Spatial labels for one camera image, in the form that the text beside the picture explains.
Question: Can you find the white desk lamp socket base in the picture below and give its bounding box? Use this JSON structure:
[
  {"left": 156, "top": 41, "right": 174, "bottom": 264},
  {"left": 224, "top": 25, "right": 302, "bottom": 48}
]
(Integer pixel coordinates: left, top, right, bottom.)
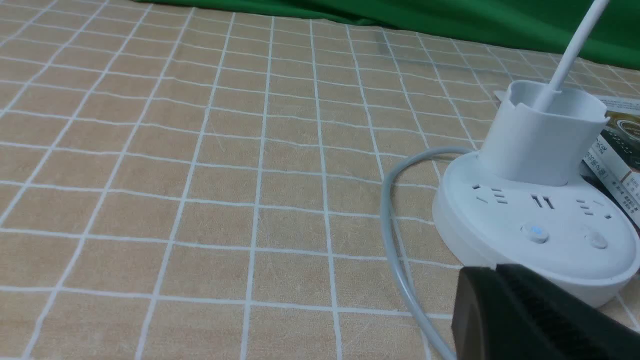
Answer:
[{"left": 432, "top": 0, "right": 639, "bottom": 308}]

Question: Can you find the grey power cable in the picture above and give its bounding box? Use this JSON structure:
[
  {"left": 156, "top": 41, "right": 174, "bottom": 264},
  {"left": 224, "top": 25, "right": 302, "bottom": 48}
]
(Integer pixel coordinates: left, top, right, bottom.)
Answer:
[{"left": 380, "top": 146, "right": 475, "bottom": 360}]

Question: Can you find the bottom book under white book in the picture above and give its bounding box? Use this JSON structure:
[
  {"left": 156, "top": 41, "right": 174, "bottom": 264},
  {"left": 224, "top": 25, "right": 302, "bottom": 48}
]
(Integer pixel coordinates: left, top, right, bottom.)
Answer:
[{"left": 494, "top": 90, "right": 640, "bottom": 117}]

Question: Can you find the tan checked tablecloth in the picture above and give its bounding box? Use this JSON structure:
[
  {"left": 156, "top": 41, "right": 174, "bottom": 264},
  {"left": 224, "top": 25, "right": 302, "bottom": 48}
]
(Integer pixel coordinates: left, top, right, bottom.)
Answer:
[{"left": 0, "top": 0, "right": 640, "bottom": 360}]

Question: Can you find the white top book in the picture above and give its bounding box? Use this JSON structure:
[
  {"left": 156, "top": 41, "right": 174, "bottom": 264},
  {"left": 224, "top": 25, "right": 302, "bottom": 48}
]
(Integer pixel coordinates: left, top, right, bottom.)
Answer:
[{"left": 583, "top": 109, "right": 640, "bottom": 227}]

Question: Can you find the green backdrop cloth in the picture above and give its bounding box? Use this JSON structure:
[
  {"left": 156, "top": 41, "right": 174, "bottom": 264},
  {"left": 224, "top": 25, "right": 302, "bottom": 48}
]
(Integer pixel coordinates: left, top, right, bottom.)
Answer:
[{"left": 135, "top": 0, "right": 640, "bottom": 71}]

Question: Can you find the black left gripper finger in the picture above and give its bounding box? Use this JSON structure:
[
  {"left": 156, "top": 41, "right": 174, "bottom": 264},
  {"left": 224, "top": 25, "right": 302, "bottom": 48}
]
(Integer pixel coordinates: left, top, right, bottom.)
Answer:
[{"left": 451, "top": 264, "right": 640, "bottom": 360}]

